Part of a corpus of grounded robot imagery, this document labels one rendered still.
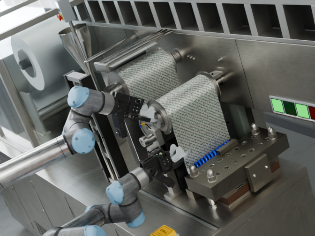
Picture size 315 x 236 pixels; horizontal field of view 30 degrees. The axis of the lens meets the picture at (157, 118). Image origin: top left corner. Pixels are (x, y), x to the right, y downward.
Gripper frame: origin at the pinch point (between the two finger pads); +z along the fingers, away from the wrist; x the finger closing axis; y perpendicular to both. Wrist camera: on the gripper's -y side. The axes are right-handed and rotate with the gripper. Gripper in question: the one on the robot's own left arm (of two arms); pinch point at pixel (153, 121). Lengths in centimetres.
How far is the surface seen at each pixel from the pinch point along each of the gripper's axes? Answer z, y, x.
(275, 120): 209, 17, 136
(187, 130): 13.8, -0.2, -4.3
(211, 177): 16.1, -13.7, -21.7
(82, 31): -4, 30, 67
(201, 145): 22.3, -4.5, -4.3
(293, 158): 189, -6, 93
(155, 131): 4.6, -3.5, 3.0
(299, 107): 32, 18, -39
